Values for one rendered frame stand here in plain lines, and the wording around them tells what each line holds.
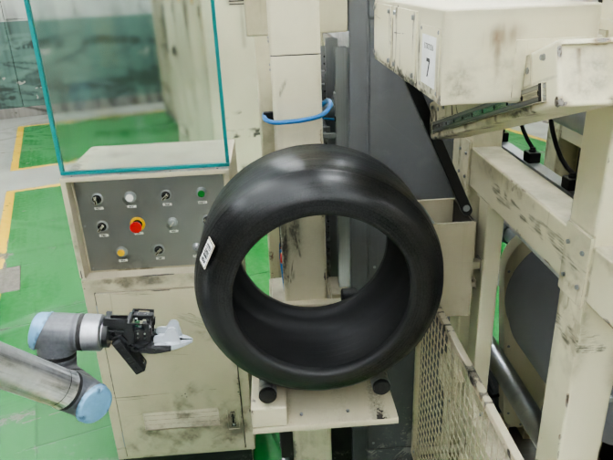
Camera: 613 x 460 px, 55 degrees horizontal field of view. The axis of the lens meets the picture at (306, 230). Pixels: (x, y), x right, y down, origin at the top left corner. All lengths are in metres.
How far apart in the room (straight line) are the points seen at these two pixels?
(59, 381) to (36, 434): 1.64
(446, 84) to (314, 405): 0.95
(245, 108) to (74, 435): 2.81
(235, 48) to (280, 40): 3.16
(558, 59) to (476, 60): 0.13
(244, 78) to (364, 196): 3.57
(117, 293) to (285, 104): 0.99
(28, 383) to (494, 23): 1.11
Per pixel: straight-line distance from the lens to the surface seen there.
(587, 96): 0.95
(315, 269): 1.74
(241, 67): 4.73
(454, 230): 1.68
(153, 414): 2.48
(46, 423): 3.10
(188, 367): 2.33
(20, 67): 10.28
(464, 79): 0.99
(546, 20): 1.02
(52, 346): 1.55
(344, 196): 1.23
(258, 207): 1.23
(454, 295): 1.78
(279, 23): 1.55
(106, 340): 1.52
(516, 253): 2.09
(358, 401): 1.63
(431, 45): 1.01
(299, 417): 1.58
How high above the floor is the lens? 1.83
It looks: 23 degrees down
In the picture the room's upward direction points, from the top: 2 degrees counter-clockwise
